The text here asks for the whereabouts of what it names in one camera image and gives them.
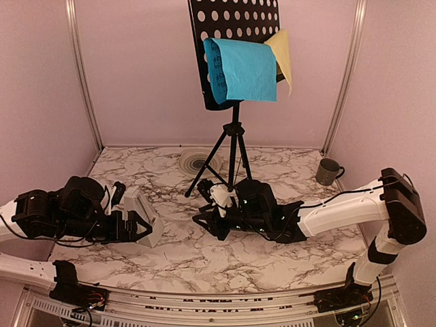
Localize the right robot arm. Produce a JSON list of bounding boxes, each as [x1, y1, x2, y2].
[[192, 168, 427, 305]]

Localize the grey collapsible bowl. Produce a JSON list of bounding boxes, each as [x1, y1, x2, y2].
[[178, 149, 223, 178]]

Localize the right aluminium frame post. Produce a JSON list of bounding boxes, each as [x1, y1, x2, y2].
[[322, 0, 368, 156]]

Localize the left aluminium frame post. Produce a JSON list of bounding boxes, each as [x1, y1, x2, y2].
[[65, 0, 104, 153]]

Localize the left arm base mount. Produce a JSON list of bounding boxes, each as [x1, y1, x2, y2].
[[49, 260, 109, 311]]

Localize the aluminium frame post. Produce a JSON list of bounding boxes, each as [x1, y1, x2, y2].
[[65, 0, 104, 153], [322, 0, 368, 156]]

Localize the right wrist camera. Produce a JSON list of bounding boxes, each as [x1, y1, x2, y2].
[[197, 178, 236, 218]]

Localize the blue sheet music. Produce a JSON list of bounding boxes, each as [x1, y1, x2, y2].
[[203, 38, 277, 105]]

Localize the white metronome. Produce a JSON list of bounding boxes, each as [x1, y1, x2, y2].
[[123, 187, 164, 248]]

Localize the aluminium front rail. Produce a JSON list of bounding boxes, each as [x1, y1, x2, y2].
[[11, 275, 407, 326]]

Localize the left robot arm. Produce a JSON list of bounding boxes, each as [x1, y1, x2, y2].
[[1, 176, 155, 249]]

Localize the grey mug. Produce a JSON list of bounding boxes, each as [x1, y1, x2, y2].
[[315, 158, 345, 187]]

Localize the yellow sheet music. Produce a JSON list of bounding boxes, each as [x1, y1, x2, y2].
[[264, 29, 293, 95]]

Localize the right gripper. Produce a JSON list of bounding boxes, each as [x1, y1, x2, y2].
[[193, 202, 270, 240]]

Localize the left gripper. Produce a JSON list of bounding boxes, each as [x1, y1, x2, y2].
[[58, 211, 153, 245]]

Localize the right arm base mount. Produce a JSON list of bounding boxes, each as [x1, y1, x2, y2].
[[313, 262, 373, 313]]

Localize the black music stand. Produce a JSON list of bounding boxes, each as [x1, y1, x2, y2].
[[185, 1, 285, 197]]

